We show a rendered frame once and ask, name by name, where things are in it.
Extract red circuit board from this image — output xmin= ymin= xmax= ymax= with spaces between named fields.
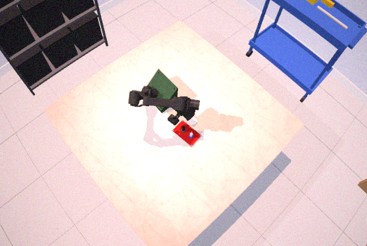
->
xmin=173 ymin=120 xmax=201 ymax=146

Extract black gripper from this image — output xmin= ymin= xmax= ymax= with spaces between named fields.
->
xmin=168 ymin=111 xmax=181 ymax=125

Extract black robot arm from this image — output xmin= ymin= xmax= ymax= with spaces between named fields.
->
xmin=128 ymin=85 xmax=200 ymax=121

